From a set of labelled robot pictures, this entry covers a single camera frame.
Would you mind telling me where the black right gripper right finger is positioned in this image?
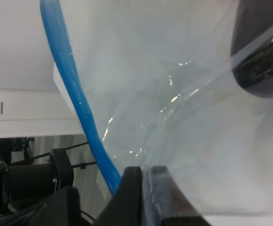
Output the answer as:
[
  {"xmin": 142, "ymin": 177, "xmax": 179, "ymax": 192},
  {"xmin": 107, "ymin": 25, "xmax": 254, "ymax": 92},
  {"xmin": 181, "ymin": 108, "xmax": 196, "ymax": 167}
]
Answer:
[{"xmin": 145, "ymin": 166, "xmax": 210, "ymax": 226}]

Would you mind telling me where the dark purple eggplant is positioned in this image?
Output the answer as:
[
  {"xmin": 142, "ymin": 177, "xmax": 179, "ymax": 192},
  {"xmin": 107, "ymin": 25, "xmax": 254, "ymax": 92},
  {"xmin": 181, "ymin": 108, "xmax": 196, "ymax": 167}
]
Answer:
[{"xmin": 231, "ymin": 0, "xmax": 273, "ymax": 98}]

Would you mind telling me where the clear zip bag blue seal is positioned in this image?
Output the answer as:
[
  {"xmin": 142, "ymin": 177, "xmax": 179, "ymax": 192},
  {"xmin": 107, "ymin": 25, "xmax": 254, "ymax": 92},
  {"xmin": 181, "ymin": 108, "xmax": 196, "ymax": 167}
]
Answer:
[{"xmin": 40, "ymin": 0, "xmax": 273, "ymax": 226}]

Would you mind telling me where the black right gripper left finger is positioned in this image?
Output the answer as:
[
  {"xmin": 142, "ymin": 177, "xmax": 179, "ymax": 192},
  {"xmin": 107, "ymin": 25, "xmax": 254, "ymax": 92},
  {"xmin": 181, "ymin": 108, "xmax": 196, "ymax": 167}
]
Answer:
[{"xmin": 93, "ymin": 166, "xmax": 148, "ymax": 226}]

